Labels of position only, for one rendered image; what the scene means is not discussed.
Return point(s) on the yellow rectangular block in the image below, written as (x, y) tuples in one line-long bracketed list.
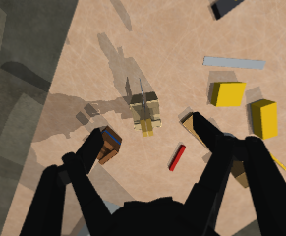
[(264, 118)]

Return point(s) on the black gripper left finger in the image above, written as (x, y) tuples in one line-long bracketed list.
[(45, 213)]

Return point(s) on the black sliding bevel with blue blade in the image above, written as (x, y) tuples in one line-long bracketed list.
[(222, 7)]

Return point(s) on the red rectangular bar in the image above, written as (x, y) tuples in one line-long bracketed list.
[(177, 157)]

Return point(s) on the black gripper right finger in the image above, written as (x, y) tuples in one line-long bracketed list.
[(267, 185)]

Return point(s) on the yellow square box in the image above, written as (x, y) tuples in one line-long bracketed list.
[(227, 93)]

